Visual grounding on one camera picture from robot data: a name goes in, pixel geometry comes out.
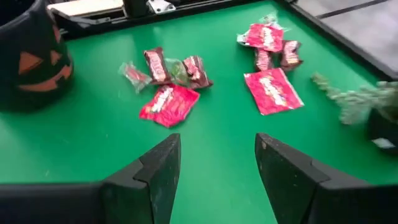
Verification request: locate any green candy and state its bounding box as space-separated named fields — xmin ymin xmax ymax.
xmin=164 ymin=58 xmax=190 ymax=87

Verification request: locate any black table frame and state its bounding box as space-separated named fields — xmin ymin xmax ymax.
xmin=46 ymin=0 xmax=398 ymax=82

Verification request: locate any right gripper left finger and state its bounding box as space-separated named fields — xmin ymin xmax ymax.
xmin=0 ymin=133 xmax=182 ymax=224

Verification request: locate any red candy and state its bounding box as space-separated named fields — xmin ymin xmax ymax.
xmin=118 ymin=61 xmax=153 ymax=94

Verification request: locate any artificial succulent plant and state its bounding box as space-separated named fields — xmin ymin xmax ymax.
xmin=310 ymin=72 xmax=398 ymax=153

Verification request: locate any brown PayDay candy bar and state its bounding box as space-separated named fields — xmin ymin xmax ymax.
xmin=279 ymin=39 xmax=304 ymax=73
xmin=143 ymin=46 xmax=172 ymax=85
xmin=182 ymin=55 xmax=214 ymax=90
xmin=254 ymin=48 xmax=275 ymax=72

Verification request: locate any silver metal bracket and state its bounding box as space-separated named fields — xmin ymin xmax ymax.
xmin=146 ymin=0 xmax=177 ymax=15

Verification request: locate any black jack-o-lantern bucket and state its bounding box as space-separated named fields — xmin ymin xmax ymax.
xmin=0 ymin=0 xmax=75 ymax=113

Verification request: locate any red Skittles bag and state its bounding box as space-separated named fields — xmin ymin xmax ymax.
xmin=244 ymin=67 xmax=305 ymax=116
xmin=139 ymin=83 xmax=201 ymax=129
xmin=244 ymin=23 xmax=285 ymax=53

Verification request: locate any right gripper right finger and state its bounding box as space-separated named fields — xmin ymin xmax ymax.
xmin=254 ymin=132 xmax=398 ymax=224

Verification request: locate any clear wrapped candy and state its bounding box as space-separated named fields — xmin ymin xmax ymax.
xmin=257 ymin=12 xmax=289 ymax=32
xmin=236 ymin=32 xmax=249 ymax=47

